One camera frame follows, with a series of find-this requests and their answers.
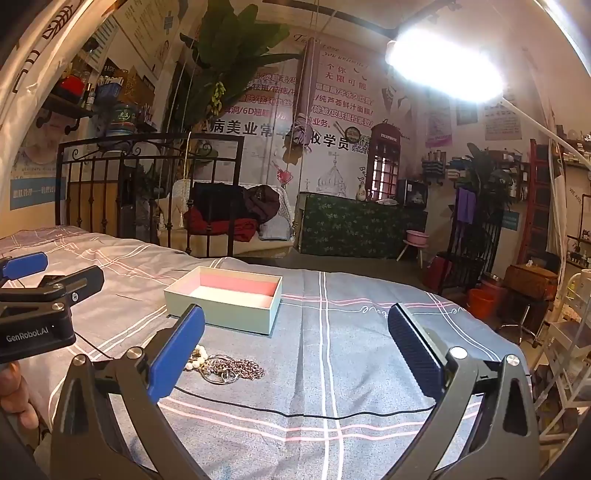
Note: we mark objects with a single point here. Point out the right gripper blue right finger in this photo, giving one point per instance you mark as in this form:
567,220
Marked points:
483,424

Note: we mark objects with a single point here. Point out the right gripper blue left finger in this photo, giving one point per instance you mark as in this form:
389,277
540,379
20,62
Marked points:
87,442

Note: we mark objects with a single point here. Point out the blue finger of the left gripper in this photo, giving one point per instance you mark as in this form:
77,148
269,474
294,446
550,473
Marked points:
53,296
14,268

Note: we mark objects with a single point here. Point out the mint green jewelry box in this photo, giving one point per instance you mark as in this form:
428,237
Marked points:
236,300

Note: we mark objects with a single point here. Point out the person's left hand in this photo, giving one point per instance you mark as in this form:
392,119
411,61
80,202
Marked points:
15,398

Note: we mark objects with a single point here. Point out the white hanging swing chair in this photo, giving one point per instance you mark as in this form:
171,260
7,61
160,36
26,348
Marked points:
267,204

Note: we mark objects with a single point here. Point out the red clothes pile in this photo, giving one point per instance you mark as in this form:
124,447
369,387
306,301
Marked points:
243,229

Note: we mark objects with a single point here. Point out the pink small stool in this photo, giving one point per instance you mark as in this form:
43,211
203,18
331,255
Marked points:
416,239

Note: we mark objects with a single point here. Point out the green floral covered cabinet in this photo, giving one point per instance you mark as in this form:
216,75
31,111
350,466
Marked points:
328,225

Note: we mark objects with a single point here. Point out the red phone booth decoration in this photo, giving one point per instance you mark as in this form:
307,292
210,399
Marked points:
383,164

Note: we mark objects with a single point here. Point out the large green plant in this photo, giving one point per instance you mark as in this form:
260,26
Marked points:
229,49

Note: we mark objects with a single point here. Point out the black iron bed frame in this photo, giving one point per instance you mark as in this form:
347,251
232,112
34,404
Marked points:
111,184

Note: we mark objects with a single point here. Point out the wooden wall shelf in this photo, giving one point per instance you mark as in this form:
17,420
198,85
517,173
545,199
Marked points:
57,105

